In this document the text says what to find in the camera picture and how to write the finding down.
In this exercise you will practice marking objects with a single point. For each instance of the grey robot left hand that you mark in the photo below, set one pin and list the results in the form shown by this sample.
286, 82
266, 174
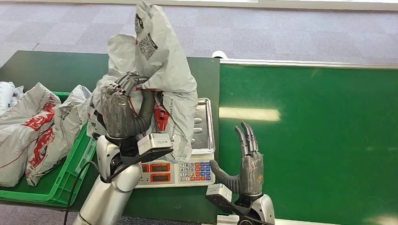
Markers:
118, 111

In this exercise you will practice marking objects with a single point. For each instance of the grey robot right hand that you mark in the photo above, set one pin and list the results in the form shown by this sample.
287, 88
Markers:
252, 174

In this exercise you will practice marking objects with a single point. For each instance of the grey plastic courier package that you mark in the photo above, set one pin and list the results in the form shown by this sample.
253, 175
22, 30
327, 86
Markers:
168, 68

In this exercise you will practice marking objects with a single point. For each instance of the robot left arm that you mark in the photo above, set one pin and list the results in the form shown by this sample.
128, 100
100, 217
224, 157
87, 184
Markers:
105, 198

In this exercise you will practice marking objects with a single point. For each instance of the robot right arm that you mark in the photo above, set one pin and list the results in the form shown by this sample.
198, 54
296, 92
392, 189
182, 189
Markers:
266, 208

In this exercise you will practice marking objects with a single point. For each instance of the green conveyor belt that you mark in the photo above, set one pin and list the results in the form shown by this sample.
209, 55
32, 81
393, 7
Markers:
311, 155

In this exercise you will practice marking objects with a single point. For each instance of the slim grey red-print package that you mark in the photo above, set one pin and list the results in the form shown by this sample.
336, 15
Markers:
59, 130

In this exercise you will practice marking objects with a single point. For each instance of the large grey red-print package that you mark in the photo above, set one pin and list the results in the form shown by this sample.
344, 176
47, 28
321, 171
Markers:
18, 136

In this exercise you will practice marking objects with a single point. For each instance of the small white package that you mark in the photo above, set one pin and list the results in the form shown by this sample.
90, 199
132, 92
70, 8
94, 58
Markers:
7, 93

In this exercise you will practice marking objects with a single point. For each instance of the white conveyor roller end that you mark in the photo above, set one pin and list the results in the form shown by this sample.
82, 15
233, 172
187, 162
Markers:
219, 54

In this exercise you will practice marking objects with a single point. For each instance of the electronic scale with steel tray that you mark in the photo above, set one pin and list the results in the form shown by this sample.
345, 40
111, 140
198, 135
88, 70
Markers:
203, 124

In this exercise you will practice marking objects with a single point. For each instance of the green plastic crate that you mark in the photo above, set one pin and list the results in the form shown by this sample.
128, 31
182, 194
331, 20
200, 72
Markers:
62, 183

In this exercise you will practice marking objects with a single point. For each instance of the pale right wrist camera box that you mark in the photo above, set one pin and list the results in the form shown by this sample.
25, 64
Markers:
217, 191

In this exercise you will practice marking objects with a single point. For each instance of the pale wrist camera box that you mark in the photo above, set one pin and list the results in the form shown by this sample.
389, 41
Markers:
154, 142
217, 191

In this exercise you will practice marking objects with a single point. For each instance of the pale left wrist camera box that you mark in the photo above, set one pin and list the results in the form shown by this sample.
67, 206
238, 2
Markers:
154, 142

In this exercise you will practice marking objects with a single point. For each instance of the silver conveyor side rail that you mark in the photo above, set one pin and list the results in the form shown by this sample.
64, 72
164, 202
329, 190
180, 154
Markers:
311, 63

